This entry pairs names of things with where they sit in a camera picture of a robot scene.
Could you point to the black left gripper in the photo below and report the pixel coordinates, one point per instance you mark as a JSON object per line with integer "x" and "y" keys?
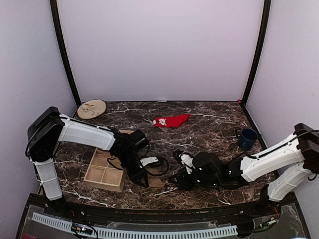
{"x": 135, "y": 177}

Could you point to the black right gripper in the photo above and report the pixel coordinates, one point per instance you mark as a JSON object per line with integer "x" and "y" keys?
{"x": 183, "y": 182}

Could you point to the tan ribbed sock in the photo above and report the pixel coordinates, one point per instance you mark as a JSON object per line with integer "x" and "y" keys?
{"x": 155, "y": 182}

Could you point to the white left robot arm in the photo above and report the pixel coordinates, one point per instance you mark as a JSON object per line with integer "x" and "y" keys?
{"x": 52, "y": 128}

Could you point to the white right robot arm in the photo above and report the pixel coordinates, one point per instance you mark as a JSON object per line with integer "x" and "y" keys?
{"x": 299, "y": 152}

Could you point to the wooden compartment tray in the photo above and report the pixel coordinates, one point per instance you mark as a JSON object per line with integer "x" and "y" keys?
{"x": 105, "y": 172}

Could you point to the red patterned sock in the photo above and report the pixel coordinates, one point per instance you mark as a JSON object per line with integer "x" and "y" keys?
{"x": 175, "y": 121}

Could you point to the small green circuit board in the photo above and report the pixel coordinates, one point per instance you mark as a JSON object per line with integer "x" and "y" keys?
{"x": 81, "y": 229}

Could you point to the dark blue mug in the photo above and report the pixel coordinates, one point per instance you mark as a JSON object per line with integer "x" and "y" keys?
{"x": 246, "y": 138}

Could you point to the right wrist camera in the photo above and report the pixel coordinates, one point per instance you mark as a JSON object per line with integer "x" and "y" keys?
{"x": 203, "y": 165}

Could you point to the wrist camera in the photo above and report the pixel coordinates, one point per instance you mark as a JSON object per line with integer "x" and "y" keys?
{"x": 203, "y": 165}
{"x": 142, "y": 149}

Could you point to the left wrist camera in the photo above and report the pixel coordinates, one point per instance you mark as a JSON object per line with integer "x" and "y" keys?
{"x": 142, "y": 149}

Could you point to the black front rail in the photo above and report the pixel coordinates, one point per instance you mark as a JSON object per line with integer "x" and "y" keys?
{"x": 164, "y": 207}

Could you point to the white slotted cable duct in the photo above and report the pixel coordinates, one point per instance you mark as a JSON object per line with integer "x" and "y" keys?
{"x": 117, "y": 230}

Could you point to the left black frame post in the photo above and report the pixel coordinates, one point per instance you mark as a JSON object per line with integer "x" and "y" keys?
{"x": 63, "y": 51}

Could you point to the black frame post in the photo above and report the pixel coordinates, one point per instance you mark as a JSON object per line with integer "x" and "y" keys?
{"x": 258, "y": 52}
{"x": 63, "y": 51}

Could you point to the right black frame post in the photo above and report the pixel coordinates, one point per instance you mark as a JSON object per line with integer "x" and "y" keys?
{"x": 258, "y": 52}

